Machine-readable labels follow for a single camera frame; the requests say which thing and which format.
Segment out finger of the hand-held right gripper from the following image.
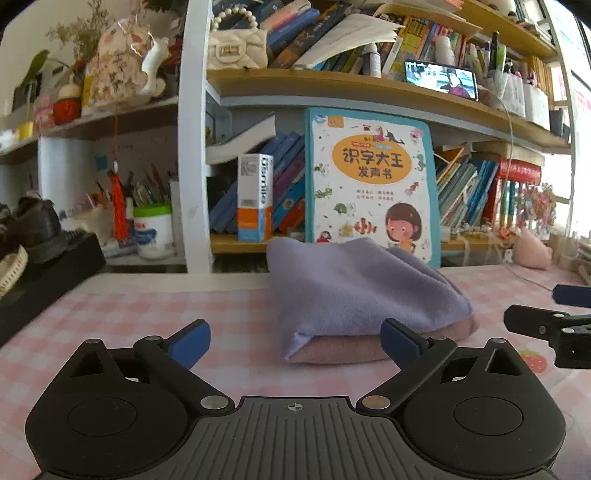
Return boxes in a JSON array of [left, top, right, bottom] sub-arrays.
[[503, 304, 591, 344], [553, 283, 591, 309]]

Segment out white orange toothbrush box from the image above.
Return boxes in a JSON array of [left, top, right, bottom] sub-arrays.
[[237, 153, 274, 243]]

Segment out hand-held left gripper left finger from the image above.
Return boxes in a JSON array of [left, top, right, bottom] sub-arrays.
[[68, 318, 230, 418]]

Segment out brown leather shoe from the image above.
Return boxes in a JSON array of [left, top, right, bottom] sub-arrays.
[[8, 196, 71, 265]]

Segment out pink floral hanging ornament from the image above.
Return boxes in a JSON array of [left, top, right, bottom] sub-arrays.
[[85, 18, 154, 108]]

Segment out dark fur-trimmed shoe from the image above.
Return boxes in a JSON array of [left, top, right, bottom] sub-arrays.
[[0, 203, 14, 259]]

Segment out open white book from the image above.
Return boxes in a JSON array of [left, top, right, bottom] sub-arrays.
[[205, 113, 278, 165]]

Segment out white can pen holder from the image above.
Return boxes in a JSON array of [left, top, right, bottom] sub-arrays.
[[133, 203, 177, 260]]

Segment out stack of colourful books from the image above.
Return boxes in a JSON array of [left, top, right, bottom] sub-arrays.
[[434, 147, 499, 230]]

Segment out row of blue books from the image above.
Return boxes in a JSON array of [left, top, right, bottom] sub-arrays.
[[209, 131, 306, 234]]

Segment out white storage box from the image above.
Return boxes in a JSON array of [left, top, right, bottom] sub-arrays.
[[523, 83, 551, 131]]

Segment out green leafy plant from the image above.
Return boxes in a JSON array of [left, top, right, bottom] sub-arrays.
[[13, 48, 62, 114]]

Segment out white small bottle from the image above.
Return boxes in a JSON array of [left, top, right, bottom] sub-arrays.
[[365, 43, 382, 77]]

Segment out red round jar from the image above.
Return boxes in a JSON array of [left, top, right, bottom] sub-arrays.
[[52, 85, 84, 126]]

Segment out row of upright books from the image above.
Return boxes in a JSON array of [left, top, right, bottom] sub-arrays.
[[267, 0, 490, 80]]

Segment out red tassel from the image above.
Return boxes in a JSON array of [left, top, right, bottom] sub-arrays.
[[108, 115, 129, 241]]

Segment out white sandal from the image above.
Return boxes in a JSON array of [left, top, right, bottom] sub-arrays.
[[0, 244, 30, 297]]

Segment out white wooden bookshelf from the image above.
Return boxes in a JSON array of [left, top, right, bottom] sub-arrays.
[[0, 0, 591, 278]]

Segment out purple pink sweater orange print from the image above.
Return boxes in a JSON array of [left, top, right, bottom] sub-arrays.
[[267, 237, 481, 365]]

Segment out white ceramic figure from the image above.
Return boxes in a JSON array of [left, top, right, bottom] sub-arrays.
[[140, 36, 171, 95]]

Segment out cream quilted pearl handbag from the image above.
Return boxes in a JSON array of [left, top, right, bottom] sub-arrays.
[[208, 4, 269, 71]]

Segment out white cable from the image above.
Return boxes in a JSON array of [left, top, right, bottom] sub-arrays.
[[488, 88, 557, 289]]

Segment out pink checked tablecloth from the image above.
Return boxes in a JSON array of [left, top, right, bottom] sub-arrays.
[[0, 265, 591, 416]]

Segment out pink pig plush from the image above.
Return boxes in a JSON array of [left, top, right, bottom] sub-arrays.
[[512, 228, 553, 271]]

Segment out phone with lit screen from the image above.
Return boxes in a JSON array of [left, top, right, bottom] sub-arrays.
[[404, 60, 479, 100]]

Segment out bunch of pens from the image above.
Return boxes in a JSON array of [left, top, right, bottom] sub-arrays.
[[87, 170, 172, 208]]

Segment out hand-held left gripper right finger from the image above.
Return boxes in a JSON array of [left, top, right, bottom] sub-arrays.
[[355, 318, 528, 418]]

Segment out black box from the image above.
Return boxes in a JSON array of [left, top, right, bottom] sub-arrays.
[[0, 233, 107, 348]]

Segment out children's picture book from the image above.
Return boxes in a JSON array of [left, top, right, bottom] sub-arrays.
[[304, 107, 442, 269]]

